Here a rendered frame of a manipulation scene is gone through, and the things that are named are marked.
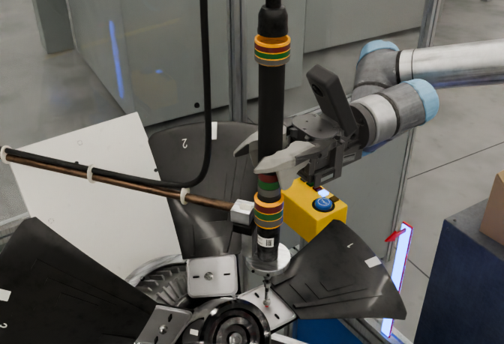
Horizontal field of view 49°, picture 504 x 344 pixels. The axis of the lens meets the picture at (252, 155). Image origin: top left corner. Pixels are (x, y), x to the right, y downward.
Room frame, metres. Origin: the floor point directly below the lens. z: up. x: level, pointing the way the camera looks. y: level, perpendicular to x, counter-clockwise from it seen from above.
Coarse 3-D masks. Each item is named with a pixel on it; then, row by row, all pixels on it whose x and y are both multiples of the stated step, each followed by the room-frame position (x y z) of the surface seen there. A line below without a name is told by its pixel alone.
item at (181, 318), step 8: (160, 312) 0.55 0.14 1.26; (168, 312) 0.55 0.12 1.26; (176, 312) 0.56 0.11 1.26; (184, 312) 0.56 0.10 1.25; (152, 320) 0.55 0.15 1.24; (160, 320) 0.55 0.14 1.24; (176, 320) 0.56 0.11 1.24; (184, 320) 0.56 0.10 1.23; (144, 328) 0.55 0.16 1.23; (152, 328) 0.55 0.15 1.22; (168, 328) 0.56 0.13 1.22; (176, 328) 0.56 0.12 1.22; (144, 336) 0.55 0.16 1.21; (152, 336) 0.55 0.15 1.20; (160, 336) 0.56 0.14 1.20; (168, 336) 0.56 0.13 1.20; (176, 336) 0.56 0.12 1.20
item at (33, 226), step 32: (32, 224) 0.56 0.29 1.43; (0, 256) 0.53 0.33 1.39; (32, 256) 0.54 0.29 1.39; (64, 256) 0.55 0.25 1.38; (0, 288) 0.52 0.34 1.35; (32, 288) 0.52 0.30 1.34; (64, 288) 0.53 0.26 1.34; (96, 288) 0.54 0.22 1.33; (128, 288) 0.55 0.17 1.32; (32, 320) 0.51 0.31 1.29; (64, 320) 0.52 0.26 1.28; (96, 320) 0.53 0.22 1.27; (128, 320) 0.54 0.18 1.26
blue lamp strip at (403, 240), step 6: (402, 228) 0.83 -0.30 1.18; (408, 228) 0.82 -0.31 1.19; (402, 234) 0.83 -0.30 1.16; (408, 234) 0.82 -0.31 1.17; (402, 240) 0.83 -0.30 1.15; (408, 240) 0.82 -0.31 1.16; (402, 246) 0.83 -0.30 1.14; (402, 252) 0.83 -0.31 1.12; (396, 258) 0.83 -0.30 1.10; (402, 258) 0.82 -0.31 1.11; (396, 264) 0.83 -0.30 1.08; (402, 264) 0.82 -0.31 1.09; (396, 270) 0.83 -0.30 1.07; (402, 270) 0.82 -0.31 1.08; (396, 276) 0.83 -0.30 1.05; (396, 282) 0.83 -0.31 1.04; (384, 324) 0.83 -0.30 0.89; (390, 324) 0.82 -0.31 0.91; (384, 330) 0.83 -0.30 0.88
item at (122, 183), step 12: (0, 156) 0.78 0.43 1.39; (12, 156) 0.78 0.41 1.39; (48, 168) 0.75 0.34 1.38; (60, 168) 0.74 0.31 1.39; (96, 180) 0.72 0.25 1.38; (108, 180) 0.71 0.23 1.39; (120, 180) 0.71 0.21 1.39; (144, 192) 0.69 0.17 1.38; (156, 192) 0.68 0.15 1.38; (168, 192) 0.68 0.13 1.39; (180, 192) 0.68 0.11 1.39; (204, 204) 0.66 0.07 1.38; (216, 204) 0.65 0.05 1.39; (228, 204) 0.65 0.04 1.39
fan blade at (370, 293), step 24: (312, 240) 0.79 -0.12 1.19; (336, 240) 0.79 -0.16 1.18; (360, 240) 0.80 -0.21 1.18; (312, 264) 0.73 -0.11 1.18; (336, 264) 0.74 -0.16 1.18; (360, 264) 0.74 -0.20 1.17; (288, 288) 0.67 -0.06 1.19; (312, 288) 0.67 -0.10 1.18; (336, 288) 0.68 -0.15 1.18; (360, 288) 0.69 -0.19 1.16; (384, 288) 0.71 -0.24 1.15; (312, 312) 0.62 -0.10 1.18; (336, 312) 0.63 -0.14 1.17; (360, 312) 0.64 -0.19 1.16; (384, 312) 0.66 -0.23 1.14
